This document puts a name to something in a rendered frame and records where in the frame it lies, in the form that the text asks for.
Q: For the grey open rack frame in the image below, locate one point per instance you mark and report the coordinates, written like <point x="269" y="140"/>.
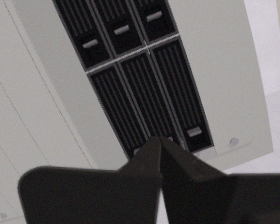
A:
<point x="50" y="115"/>

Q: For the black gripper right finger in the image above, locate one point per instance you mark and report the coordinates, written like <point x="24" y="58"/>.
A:
<point x="191" y="196"/>

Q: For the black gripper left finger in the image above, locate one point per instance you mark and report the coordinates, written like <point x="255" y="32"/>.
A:
<point x="63" y="195"/>

